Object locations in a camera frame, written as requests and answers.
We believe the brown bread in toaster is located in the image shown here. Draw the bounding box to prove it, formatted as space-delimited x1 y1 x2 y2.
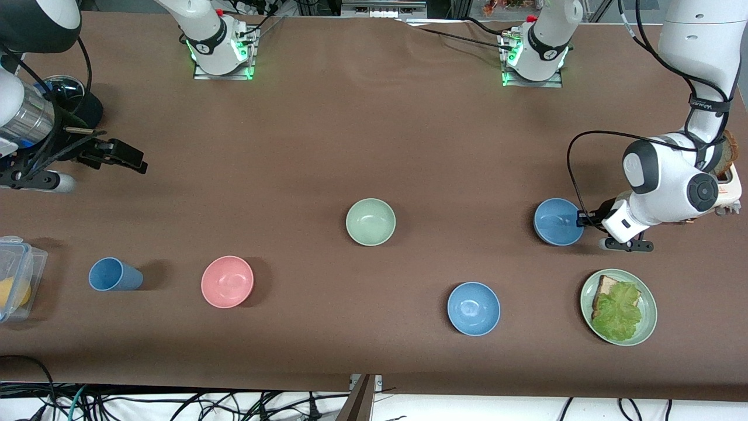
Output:
714 131 739 176

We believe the pale green bowl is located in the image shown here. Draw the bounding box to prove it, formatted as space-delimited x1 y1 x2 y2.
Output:
345 198 397 247

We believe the green lettuce leaf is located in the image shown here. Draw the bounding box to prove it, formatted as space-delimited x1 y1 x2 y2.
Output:
591 282 642 341

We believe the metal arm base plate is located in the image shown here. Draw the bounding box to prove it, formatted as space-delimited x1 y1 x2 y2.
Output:
500 32 564 89
192 26 258 81

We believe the clear plastic container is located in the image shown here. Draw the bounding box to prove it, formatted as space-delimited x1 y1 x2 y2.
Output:
0 236 49 323

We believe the blue cup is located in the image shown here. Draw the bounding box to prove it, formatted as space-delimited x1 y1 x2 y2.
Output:
88 257 144 292

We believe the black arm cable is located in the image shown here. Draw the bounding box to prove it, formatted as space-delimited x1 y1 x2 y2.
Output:
56 35 94 138

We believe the dark round cooking pot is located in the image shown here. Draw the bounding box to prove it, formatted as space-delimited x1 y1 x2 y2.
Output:
36 75 105 130

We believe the blue bowl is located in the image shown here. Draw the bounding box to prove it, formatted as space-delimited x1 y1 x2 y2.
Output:
447 282 501 337
534 198 585 246

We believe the black cable loop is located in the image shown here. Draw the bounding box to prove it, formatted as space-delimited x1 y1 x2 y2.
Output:
566 131 702 230

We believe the teal cable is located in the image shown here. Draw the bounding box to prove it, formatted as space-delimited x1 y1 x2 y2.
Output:
67 384 91 421

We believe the pink bowl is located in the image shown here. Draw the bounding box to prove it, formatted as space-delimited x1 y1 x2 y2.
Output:
200 256 255 309

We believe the toasted bread slice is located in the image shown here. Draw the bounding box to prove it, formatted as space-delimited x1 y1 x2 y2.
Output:
592 275 642 319

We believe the pale green plate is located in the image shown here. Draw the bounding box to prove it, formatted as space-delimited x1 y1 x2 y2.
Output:
580 269 658 347

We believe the yellow item in container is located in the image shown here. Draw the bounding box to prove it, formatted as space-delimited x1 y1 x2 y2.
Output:
0 277 32 311

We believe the table leg bracket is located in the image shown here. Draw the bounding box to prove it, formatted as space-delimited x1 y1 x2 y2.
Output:
335 374 383 421

